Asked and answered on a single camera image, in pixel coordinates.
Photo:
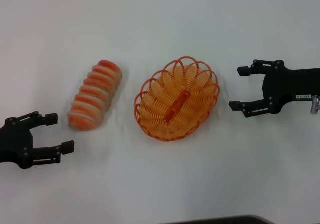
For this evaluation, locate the sliced sausage bread loaf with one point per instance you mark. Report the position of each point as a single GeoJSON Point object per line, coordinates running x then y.
{"type": "Point", "coordinates": [96, 94]}

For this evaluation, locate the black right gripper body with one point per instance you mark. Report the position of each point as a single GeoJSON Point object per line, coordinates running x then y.
{"type": "Point", "coordinates": [292, 84]}

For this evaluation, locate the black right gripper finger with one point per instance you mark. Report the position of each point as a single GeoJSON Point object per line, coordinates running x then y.
{"type": "Point", "coordinates": [260, 68]}
{"type": "Point", "coordinates": [257, 106]}

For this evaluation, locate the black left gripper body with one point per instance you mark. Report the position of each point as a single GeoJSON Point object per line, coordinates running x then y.
{"type": "Point", "coordinates": [15, 141]}

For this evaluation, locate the orange plastic woven basket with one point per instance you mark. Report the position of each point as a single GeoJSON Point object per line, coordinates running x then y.
{"type": "Point", "coordinates": [160, 104]}

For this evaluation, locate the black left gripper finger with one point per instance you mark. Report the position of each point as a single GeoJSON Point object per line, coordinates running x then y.
{"type": "Point", "coordinates": [37, 119]}
{"type": "Point", "coordinates": [47, 153]}

